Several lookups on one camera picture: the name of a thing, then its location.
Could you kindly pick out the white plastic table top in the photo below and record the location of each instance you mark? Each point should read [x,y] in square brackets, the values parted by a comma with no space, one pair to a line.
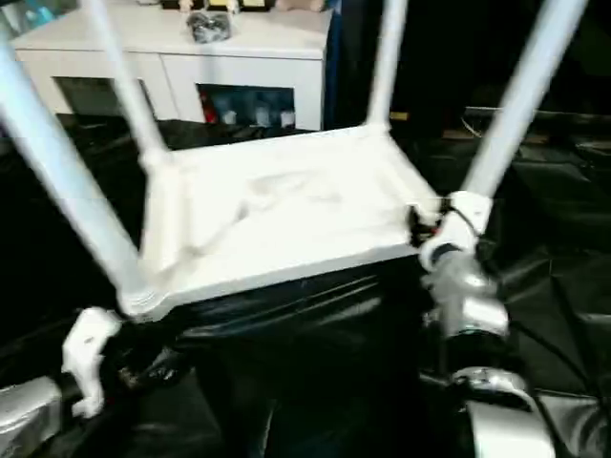
[286,214]

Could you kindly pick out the white plastic table leg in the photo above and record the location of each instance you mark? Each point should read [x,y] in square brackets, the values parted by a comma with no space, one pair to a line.
[386,62]
[525,95]
[62,167]
[129,86]

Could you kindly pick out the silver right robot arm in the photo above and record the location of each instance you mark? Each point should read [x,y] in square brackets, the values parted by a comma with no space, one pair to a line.
[472,296]

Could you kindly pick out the black fabric case gold label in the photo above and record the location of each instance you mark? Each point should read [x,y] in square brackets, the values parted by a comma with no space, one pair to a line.
[398,115]

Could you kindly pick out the black plastic mat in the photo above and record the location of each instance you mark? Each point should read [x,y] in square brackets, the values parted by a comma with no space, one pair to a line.
[310,358]

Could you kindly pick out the white cabinet with glass doors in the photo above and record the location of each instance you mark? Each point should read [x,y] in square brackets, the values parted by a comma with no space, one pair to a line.
[238,62]

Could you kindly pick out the clear bag of black parts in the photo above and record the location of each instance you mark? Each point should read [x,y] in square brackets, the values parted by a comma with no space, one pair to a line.
[210,27]

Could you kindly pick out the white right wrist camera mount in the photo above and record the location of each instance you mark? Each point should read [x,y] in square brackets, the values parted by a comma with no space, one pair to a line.
[465,214]

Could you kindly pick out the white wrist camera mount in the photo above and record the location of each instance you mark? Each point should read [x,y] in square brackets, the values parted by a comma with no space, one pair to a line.
[88,343]
[465,214]

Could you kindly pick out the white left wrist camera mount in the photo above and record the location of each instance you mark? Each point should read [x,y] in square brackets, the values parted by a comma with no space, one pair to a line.
[88,343]

